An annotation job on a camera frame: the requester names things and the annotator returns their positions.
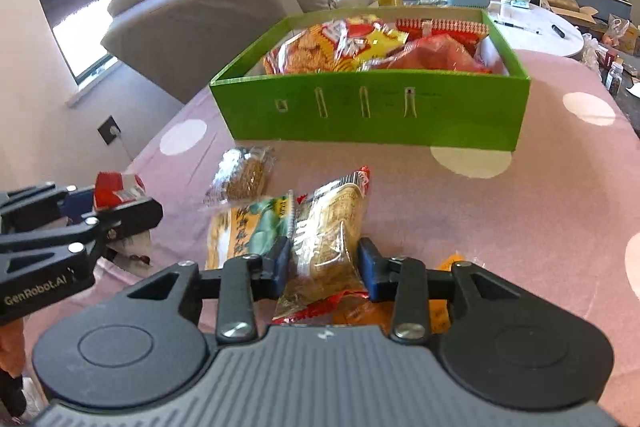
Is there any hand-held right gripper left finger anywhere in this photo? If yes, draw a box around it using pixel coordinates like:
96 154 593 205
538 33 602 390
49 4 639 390
127 234 296 343

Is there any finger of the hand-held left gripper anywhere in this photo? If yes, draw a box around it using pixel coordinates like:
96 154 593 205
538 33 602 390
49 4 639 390
0 197 163 256
0 183 96 235

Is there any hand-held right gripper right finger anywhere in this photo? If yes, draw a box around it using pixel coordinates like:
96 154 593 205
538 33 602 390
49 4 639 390
357 237 521 345

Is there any small red and white packet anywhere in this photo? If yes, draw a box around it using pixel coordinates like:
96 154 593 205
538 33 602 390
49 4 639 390
94 171 151 268

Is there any clear biscuit packet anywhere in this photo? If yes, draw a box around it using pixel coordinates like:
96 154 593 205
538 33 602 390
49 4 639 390
271 166 372 325

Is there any green cardboard box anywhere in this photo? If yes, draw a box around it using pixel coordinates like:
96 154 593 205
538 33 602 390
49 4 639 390
209 5 531 152

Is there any orange and yellow snack packet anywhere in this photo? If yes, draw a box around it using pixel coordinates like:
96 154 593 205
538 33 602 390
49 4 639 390
262 19 408 75

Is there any red snack packet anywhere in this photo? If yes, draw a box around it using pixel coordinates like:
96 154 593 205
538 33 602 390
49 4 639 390
387 34 493 74

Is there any red and white striped packet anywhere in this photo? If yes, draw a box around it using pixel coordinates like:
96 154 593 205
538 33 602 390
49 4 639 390
396 18 490 42

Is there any person's left hand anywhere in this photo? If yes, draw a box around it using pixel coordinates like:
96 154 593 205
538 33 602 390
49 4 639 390
0 321 26 378

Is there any green and yellow snack packet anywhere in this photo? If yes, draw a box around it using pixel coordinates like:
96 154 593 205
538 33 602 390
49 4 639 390
206 191 296 271

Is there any small brown cracker packet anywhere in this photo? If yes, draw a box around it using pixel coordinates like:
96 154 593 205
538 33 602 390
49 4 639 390
201 146 277 210

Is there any pink dotted tablecloth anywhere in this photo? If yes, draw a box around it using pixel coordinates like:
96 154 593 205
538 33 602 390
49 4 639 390
20 49 640 413

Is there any beige sofa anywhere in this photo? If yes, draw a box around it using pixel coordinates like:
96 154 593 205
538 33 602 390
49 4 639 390
100 0 381 105

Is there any black pen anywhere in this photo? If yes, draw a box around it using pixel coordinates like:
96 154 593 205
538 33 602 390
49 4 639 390
494 19 542 35

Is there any white oval table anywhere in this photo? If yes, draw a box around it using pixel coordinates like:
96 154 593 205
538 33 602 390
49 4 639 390
345 0 585 58

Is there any dark marble table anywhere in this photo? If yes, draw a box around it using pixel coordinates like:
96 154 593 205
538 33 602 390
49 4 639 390
585 52 640 128

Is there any glass jar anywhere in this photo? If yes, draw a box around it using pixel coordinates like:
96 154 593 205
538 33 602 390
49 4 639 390
605 59 626 95

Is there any open cardboard box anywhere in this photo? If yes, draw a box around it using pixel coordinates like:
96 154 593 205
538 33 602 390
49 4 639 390
536 0 611 30

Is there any wall socket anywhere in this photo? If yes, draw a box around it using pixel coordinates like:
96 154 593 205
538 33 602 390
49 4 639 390
97 116 123 146

